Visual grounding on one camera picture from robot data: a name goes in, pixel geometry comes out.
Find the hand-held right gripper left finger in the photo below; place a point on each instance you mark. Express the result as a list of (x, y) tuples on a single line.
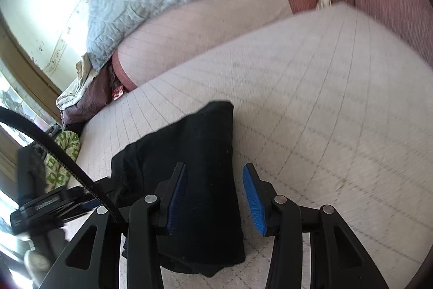
[(177, 197)]

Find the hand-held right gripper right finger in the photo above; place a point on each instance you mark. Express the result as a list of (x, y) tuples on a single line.
[(253, 197)]

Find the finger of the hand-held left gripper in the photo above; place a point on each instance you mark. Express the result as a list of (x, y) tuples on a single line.
[(76, 196)]

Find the black pants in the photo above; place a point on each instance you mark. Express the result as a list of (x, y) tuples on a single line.
[(203, 153)]

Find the dark grey jacket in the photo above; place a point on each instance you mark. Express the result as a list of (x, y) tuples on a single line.
[(32, 170)]

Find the green patterned blanket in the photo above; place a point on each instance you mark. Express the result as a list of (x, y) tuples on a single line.
[(66, 146)]

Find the purple cloth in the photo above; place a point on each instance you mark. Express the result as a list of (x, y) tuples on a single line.
[(88, 106)]

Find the beige cloth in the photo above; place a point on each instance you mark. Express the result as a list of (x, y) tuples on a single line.
[(72, 92)]

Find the red printed packet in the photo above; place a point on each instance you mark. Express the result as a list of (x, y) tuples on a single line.
[(117, 93)]

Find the window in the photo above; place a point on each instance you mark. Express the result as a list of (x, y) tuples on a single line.
[(10, 96)]

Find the pink quilted back cushion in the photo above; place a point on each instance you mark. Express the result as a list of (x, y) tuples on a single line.
[(209, 28)]

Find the grey quilted blanket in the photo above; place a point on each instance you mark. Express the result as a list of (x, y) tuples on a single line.
[(145, 4)]

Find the wooden frame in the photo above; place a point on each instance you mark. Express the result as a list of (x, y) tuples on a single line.
[(30, 72)]

